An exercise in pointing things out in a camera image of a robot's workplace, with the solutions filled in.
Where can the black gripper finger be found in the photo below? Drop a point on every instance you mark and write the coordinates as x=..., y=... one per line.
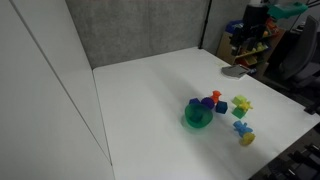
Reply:
x=257, y=36
x=238, y=40

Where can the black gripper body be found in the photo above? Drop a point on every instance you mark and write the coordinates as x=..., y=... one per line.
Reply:
x=256, y=16

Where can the light blue toy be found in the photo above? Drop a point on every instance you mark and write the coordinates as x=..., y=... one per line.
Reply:
x=242, y=128

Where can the wooden toy shelf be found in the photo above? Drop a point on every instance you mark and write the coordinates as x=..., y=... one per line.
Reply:
x=226, y=50

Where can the orange toy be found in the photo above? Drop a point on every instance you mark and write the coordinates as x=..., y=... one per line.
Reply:
x=216, y=96

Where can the yellow gear toy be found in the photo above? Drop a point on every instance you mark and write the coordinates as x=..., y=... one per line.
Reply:
x=245, y=106

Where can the green translucent bowl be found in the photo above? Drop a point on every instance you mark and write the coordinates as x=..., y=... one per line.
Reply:
x=199, y=116

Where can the blue storage bin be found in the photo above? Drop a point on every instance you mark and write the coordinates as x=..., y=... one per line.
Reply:
x=233, y=25

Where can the yellowish tape sticker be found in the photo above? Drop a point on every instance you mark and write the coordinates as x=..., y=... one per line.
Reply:
x=219, y=63

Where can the grey metal plate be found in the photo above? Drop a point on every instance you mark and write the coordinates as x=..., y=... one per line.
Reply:
x=235, y=71

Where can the black pole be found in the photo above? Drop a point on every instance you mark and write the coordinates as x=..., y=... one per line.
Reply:
x=205, y=23

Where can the grey office chair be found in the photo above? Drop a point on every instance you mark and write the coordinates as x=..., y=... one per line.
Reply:
x=301, y=53

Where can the lime green block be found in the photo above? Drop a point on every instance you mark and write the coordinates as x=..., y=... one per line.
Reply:
x=238, y=99

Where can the purple ball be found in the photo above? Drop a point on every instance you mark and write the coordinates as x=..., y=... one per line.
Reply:
x=208, y=102

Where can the dark blue cube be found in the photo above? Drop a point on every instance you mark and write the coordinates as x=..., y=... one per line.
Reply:
x=221, y=107

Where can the green cube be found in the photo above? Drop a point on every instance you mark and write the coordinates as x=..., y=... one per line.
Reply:
x=238, y=113

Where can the blue hexagon block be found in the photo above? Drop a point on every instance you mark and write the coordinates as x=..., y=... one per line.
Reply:
x=194, y=100

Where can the black equipment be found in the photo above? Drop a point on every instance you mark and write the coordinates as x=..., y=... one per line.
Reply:
x=295, y=160

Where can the teal green camera mount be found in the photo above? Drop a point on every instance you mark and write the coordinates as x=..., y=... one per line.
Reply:
x=286, y=9

